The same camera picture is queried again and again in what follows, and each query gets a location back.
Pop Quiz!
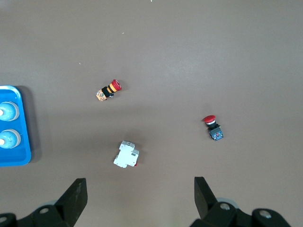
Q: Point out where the red mushroom push button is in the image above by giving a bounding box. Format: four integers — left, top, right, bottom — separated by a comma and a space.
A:
202, 115, 224, 142

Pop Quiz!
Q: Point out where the brown table mat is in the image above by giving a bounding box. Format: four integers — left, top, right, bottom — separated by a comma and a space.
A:
0, 0, 303, 227

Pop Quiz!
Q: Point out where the red yellow emergency stop button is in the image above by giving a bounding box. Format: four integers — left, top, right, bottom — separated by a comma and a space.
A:
95, 79, 123, 103

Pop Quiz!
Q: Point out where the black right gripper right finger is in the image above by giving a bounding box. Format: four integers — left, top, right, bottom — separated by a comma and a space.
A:
189, 176, 292, 227

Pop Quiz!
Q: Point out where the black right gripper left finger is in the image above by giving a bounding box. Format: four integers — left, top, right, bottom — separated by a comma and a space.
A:
0, 177, 88, 227

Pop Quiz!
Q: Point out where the white circuit breaker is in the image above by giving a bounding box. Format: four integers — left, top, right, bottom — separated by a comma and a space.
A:
113, 140, 141, 169

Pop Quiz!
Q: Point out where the light blue dome bell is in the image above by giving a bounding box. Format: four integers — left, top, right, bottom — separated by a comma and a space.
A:
0, 128, 22, 149
0, 101, 20, 122

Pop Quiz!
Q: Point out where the blue plastic tray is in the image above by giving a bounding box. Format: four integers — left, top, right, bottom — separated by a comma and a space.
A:
0, 85, 32, 167

